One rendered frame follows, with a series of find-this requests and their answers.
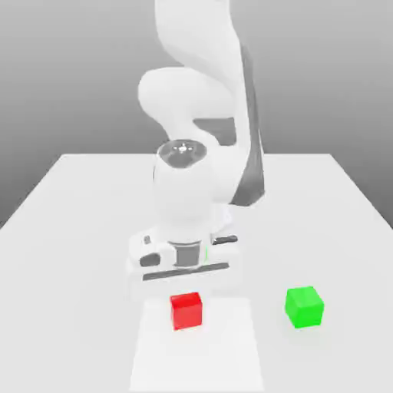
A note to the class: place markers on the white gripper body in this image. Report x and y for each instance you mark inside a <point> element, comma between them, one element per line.
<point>184,278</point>

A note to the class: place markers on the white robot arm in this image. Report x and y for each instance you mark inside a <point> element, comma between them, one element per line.
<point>184,190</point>

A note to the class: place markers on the small red cube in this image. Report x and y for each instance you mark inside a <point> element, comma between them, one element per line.
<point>186,311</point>

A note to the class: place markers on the small green cube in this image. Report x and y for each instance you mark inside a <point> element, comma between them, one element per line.
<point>304,308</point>

